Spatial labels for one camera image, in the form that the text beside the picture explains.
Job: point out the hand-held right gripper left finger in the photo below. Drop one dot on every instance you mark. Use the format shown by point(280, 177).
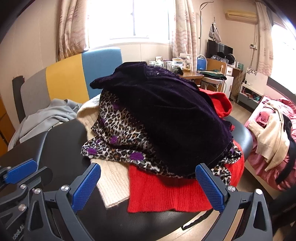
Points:
point(85, 187)

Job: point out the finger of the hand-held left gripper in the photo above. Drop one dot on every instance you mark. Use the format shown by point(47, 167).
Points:
point(34, 177)
point(20, 170)

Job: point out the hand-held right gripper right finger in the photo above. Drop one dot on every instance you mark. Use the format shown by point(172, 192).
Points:
point(209, 187)

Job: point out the purple velvet garment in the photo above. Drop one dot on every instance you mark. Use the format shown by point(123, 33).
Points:
point(166, 111)

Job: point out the cream knit sweater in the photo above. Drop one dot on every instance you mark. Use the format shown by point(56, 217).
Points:
point(113, 183)

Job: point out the wooden wardrobe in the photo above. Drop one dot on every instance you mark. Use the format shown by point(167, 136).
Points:
point(4, 125)

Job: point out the red knit sweater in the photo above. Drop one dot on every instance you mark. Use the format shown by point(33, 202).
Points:
point(161, 194)

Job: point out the grey hoodie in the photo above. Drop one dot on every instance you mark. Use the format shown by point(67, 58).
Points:
point(39, 118)

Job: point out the leopard print garment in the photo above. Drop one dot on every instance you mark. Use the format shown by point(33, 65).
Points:
point(120, 139)

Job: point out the cream garment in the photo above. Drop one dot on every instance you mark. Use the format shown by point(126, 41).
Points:
point(270, 139)

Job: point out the bed with pink bedding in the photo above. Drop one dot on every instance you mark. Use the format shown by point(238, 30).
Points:
point(261, 118)

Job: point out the grey low shelf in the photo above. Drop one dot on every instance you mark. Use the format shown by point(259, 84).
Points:
point(248, 97)

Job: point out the black garment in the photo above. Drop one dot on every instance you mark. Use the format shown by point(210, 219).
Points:
point(289, 129)

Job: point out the grey yellow blue sofa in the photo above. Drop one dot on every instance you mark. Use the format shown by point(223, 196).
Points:
point(64, 76)

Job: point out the green cloth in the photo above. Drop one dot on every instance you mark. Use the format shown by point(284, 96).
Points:
point(212, 74)

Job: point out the white floral board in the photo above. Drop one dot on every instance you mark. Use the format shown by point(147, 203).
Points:
point(256, 81)

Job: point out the blue backed chair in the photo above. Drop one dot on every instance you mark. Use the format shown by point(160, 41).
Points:
point(201, 62)

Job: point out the cluttered wooden side table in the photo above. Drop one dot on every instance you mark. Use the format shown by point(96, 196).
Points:
point(178, 62)

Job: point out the white desk fan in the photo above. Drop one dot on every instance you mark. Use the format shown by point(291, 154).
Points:
point(230, 59)

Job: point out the black monitor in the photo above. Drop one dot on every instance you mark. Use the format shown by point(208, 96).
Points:
point(219, 49)

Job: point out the pink patterned curtain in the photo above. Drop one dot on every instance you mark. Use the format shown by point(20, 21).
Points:
point(183, 32)
point(71, 27)
point(263, 41)

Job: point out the bright window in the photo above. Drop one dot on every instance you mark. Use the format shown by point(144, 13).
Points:
point(283, 53)
point(129, 18)

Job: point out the grey hanging bag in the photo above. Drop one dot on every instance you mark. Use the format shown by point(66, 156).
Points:
point(215, 32)

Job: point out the silver floor lamp pole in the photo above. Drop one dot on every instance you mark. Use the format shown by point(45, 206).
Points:
point(200, 27)

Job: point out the beige air conditioner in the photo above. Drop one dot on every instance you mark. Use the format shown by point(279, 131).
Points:
point(241, 16)

